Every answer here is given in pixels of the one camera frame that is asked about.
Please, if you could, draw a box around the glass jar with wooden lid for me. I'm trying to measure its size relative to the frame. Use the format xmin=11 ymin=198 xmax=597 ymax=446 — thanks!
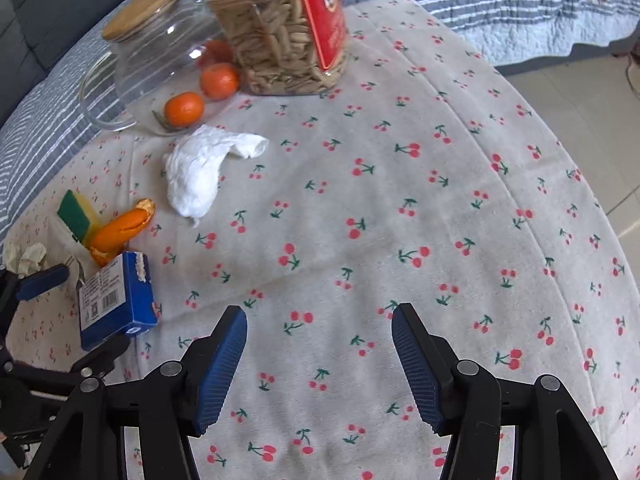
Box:
xmin=77 ymin=0 xmax=241 ymax=137

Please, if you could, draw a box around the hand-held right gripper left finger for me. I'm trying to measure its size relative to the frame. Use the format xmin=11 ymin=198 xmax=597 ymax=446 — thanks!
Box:
xmin=25 ymin=305 xmax=248 ymax=480

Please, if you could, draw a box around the crumpled beige tissue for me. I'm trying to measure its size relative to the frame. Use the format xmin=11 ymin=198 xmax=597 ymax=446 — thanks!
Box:
xmin=2 ymin=242 xmax=48 ymax=276

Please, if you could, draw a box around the orange peel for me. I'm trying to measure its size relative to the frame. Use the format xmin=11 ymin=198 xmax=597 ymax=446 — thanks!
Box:
xmin=89 ymin=198 xmax=157 ymax=267

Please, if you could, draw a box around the small blue cardboard box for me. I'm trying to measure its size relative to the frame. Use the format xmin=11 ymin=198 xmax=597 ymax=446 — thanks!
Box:
xmin=77 ymin=251 xmax=161 ymax=352

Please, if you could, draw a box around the crumpled white tissue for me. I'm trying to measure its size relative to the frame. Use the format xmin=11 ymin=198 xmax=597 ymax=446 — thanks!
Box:
xmin=162 ymin=124 xmax=270 ymax=220

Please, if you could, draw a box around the clear jar of seeds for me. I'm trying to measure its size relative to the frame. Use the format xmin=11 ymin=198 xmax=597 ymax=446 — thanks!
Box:
xmin=205 ymin=0 xmax=350 ymax=97

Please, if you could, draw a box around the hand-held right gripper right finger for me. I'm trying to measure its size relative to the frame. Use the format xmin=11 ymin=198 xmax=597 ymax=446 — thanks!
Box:
xmin=391 ymin=302 xmax=621 ymax=480

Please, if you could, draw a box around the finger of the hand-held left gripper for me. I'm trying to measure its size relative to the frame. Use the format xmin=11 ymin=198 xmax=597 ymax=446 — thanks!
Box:
xmin=65 ymin=332 xmax=133 ymax=381
xmin=0 ymin=263 xmax=71 ymax=307

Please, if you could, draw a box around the yellow green sponge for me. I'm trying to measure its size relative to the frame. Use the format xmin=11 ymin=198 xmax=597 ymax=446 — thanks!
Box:
xmin=56 ymin=189 xmax=105 ymax=248

